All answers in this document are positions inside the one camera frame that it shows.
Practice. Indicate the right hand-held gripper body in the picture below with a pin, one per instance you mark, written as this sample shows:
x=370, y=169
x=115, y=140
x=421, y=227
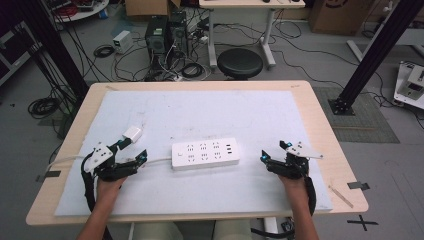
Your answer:
x=296, y=160

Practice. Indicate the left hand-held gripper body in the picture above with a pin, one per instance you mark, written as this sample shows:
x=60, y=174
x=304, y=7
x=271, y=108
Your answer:
x=101, y=156

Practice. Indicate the white power adapter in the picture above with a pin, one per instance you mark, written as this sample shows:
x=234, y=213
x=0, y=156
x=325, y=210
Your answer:
x=132, y=133

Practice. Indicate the person's right hand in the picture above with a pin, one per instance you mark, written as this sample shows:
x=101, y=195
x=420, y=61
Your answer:
x=293, y=186

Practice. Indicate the person's left hand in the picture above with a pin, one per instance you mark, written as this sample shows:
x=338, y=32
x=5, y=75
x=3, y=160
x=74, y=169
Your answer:
x=110, y=187

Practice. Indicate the black tape strip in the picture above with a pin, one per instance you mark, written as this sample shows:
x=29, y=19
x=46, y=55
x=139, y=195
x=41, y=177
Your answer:
x=50, y=175
x=358, y=185

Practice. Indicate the thin wooden stick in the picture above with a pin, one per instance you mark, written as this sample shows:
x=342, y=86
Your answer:
x=340, y=196

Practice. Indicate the white power strip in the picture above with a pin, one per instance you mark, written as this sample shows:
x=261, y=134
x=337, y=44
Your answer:
x=205, y=153

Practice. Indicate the grey floor mat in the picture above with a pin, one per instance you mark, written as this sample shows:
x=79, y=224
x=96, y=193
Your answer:
x=363, y=123

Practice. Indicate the person's right leg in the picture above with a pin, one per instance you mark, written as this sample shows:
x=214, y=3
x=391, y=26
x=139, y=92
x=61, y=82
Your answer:
x=233, y=230

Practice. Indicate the black tape cross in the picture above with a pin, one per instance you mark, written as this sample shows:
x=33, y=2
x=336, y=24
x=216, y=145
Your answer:
x=362, y=222

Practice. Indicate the black round stool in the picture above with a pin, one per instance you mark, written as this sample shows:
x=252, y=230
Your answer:
x=240, y=63

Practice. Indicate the white bench power supply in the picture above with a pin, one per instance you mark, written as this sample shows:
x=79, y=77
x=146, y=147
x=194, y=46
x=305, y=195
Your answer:
x=122, y=41

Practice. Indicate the black computer tower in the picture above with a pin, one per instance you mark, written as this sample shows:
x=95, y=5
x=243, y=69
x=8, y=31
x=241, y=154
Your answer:
x=156, y=40
x=178, y=33

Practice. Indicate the grey metal rack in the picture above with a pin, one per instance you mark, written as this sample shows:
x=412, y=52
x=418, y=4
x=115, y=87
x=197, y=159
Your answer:
x=13, y=56

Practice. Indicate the white device on floor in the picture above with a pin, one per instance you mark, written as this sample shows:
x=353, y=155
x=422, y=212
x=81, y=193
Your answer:
x=411, y=85

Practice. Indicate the small cardboard box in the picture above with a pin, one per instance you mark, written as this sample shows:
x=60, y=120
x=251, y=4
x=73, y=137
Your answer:
x=150, y=7

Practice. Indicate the large cardboard box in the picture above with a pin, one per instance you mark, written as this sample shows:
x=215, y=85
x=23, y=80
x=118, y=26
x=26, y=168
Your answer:
x=340, y=16

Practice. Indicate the round white table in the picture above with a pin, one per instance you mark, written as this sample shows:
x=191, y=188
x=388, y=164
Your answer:
x=80, y=10

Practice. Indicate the white desk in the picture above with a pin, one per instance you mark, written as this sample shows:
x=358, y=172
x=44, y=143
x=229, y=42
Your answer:
x=250, y=4

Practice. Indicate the black metal stand post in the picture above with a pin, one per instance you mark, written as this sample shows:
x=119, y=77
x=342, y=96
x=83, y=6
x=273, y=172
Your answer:
x=376, y=53
x=53, y=46

